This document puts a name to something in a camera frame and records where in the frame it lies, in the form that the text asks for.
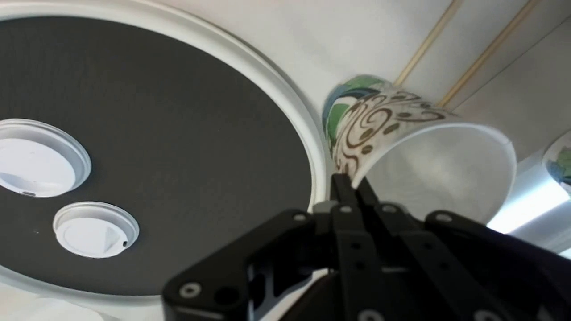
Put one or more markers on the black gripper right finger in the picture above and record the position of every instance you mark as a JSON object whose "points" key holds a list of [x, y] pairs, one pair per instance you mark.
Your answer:
{"points": [[462, 270]]}

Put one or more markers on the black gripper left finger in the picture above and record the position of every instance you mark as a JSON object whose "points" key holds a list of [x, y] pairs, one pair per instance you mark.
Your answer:
{"points": [[251, 277]]}

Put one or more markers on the patterned paper cup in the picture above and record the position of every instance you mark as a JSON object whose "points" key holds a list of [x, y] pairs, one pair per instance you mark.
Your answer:
{"points": [[558, 161], [417, 154]]}

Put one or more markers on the white cup lid near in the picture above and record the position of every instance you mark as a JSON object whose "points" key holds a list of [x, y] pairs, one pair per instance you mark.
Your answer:
{"points": [[96, 229]]}

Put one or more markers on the white cup lid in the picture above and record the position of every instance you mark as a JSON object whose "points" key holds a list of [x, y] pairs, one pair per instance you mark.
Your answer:
{"points": [[96, 229], [40, 161]]}

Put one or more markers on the round black white tray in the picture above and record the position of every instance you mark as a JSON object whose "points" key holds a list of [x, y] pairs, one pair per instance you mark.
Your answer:
{"points": [[192, 133]]}

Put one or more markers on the white cup lid far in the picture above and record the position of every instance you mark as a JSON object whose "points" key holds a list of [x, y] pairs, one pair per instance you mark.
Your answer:
{"points": [[40, 161]]}

